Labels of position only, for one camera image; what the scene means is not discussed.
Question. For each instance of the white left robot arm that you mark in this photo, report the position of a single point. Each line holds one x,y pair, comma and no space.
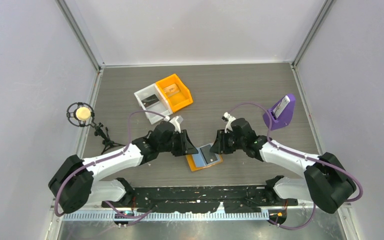
81,181

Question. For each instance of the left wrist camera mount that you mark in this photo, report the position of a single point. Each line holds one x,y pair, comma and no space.
175,121

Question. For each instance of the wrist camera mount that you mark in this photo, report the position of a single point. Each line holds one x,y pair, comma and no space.
229,119
175,121

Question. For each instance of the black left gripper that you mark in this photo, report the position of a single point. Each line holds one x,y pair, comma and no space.
186,147

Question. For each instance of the microphone with shock mount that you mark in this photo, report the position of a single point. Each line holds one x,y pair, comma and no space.
81,114

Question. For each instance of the black credit card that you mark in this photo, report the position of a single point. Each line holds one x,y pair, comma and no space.
209,158

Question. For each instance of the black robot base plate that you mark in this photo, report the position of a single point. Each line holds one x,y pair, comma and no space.
203,199

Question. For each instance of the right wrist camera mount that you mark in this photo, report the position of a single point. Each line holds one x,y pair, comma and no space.
229,119

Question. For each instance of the black microphone tripod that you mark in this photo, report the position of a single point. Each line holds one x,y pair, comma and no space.
103,132

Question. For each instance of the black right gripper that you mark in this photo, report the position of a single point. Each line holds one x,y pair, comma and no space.
220,146

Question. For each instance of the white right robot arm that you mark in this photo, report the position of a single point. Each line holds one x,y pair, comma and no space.
322,179

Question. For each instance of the tan card stack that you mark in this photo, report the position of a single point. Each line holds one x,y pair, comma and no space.
171,90

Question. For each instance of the black card stack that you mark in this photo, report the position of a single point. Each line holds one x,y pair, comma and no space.
150,101

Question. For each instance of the white plastic bin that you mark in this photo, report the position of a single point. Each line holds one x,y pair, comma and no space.
157,112

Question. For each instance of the aluminium front rail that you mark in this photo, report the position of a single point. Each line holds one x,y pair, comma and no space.
218,215

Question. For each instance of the orange plastic bin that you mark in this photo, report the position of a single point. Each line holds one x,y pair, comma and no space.
179,101

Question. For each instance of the purple metronome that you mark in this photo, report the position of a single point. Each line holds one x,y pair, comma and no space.
281,114

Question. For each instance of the orange card holder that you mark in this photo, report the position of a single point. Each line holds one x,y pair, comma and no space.
196,161

